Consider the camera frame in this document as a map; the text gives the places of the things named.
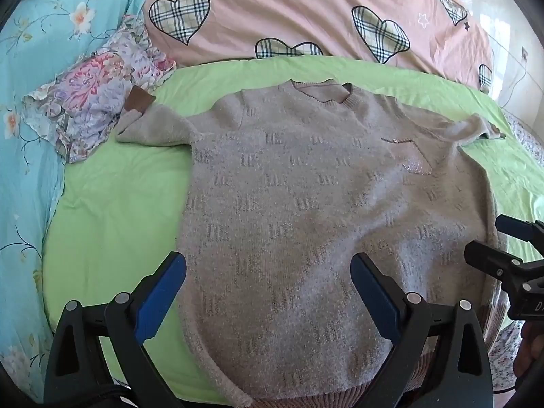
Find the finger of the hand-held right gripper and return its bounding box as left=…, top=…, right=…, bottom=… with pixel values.
left=464, top=241, right=524, bottom=283
left=495, top=215, right=544, bottom=244

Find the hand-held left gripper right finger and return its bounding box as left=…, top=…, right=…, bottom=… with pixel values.
left=350, top=252, right=494, bottom=408

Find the purple pink floral pillow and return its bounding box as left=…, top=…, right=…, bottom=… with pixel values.
left=21, top=14, right=177, bottom=164

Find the pink heart-print quilt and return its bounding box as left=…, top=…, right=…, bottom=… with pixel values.
left=142, top=0, right=496, bottom=94

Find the person's right hand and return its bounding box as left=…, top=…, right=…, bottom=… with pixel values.
left=513, top=321, right=544, bottom=378

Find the green bed sheet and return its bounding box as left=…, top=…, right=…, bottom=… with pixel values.
left=42, top=53, right=544, bottom=400

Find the beige knit sweater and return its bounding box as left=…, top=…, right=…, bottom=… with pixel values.
left=116, top=79, right=508, bottom=408

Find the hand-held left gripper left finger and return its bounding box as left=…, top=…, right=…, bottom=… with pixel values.
left=44, top=252, right=188, bottom=408

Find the blue floral quilt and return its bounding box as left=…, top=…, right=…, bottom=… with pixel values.
left=0, top=0, right=160, bottom=396

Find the thin wall cable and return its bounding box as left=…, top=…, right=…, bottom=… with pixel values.
left=500, top=59, right=528, bottom=108

